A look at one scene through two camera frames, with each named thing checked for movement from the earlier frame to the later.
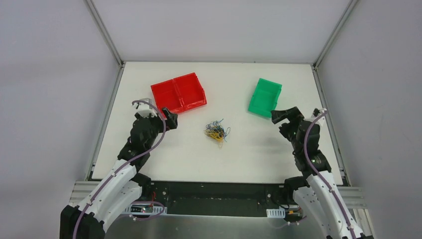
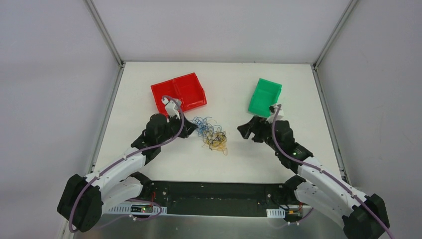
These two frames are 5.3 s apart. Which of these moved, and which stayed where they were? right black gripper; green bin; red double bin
Moved: right black gripper
Stayed: green bin; red double bin
